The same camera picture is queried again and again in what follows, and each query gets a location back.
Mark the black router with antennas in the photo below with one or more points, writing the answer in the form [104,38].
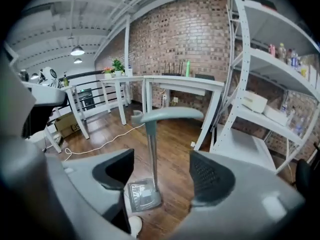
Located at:
[172,72]

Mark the black device with green light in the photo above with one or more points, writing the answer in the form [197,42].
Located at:
[87,100]

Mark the red drink can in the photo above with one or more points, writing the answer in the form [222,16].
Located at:
[271,50]

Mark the black flat box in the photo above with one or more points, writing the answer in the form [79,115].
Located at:
[205,77]

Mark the small white side table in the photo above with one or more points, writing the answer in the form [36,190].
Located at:
[125,80]

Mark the long white table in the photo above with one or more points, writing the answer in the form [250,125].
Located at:
[75,104]

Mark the green potted plant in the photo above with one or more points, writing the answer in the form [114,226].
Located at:
[118,65]

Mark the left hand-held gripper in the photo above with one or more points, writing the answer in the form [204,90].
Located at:
[17,84]

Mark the yellow-capped drink bottle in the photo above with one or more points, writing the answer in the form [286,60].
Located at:
[282,52]

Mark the white plug adapter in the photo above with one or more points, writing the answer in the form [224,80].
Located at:
[193,144]

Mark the clear water bottle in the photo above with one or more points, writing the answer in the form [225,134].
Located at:
[299,127]

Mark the brown cardboard box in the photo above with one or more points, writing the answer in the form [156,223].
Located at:
[66,125]

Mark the white box with green insert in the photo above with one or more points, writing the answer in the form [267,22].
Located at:
[253,101]

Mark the white metal shelf unit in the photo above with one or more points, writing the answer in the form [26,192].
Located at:
[260,66]

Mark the white flat box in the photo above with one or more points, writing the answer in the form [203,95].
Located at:
[276,115]

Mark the green soap pump bottle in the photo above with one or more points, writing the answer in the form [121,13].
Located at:
[66,80]

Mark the white desk with electronics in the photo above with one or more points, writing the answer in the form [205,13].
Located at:
[100,89]

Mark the small white container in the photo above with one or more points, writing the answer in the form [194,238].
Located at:
[129,71]

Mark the blue-label drink bottle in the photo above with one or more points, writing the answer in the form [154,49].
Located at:
[294,60]

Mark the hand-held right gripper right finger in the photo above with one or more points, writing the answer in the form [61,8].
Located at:
[245,204]

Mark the black office chair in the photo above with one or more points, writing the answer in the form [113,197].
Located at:
[306,174]

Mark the white round gadget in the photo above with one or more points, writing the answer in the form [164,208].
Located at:
[48,76]

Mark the white table with drawer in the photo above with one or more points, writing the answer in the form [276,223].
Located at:
[185,82]

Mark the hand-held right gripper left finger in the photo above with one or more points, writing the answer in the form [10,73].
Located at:
[100,184]

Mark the person's white shoe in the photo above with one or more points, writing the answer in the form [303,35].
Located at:
[135,226]

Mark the red flower potted plant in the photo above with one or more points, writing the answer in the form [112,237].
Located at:
[107,72]

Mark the grey pendant lamp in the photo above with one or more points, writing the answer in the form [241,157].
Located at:
[78,60]
[77,51]

